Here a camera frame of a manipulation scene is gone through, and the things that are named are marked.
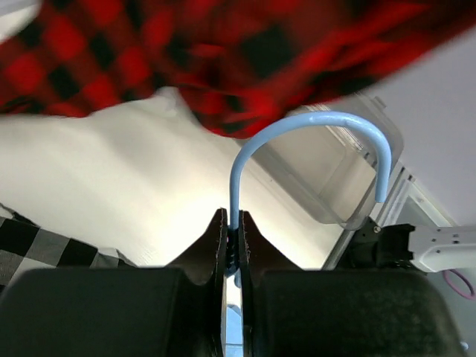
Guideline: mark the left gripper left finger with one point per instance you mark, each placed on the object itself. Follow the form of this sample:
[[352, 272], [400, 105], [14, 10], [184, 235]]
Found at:
[[174, 310]]

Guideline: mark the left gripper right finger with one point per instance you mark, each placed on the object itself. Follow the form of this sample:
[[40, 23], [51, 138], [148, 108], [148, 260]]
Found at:
[[376, 302]]

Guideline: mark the black white plaid shirt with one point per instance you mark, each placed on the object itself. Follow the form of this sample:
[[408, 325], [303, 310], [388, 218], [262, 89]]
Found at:
[[26, 246]]

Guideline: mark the blue wire hanger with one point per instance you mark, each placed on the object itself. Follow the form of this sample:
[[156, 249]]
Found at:
[[327, 118]]

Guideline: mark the red black plaid shirt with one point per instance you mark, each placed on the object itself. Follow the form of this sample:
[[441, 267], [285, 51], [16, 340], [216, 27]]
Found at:
[[238, 65]]

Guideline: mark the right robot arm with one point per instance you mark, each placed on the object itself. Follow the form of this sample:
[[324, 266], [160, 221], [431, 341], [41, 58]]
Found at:
[[416, 247]]

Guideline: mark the clear plastic bin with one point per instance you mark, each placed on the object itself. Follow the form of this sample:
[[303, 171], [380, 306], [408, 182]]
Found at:
[[330, 171]]

